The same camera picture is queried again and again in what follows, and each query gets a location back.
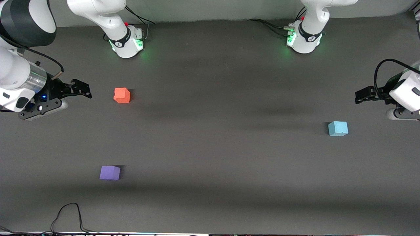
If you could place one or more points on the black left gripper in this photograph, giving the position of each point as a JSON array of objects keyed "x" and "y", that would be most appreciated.
[{"x": 384, "y": 92}]

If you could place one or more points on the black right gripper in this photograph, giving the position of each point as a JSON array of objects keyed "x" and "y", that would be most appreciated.
[{"x": 55, "y": 89}]

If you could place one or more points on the light blue foam block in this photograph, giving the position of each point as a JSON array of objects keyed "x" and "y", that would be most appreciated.
[{"x": 338, "y": 128}]

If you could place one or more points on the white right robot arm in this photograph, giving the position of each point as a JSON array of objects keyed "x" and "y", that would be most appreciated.
[{"x": 98, "y": 13}]

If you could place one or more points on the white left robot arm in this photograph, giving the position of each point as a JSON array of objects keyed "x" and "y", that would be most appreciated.
[{"x": 308, "y": 32}]

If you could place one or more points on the orange foam block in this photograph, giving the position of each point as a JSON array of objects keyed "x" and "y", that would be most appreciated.
[{"x": 122, "y": 95}]

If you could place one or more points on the purple foam block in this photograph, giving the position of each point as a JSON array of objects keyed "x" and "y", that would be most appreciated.
[{"x": 110, "y": 173}]

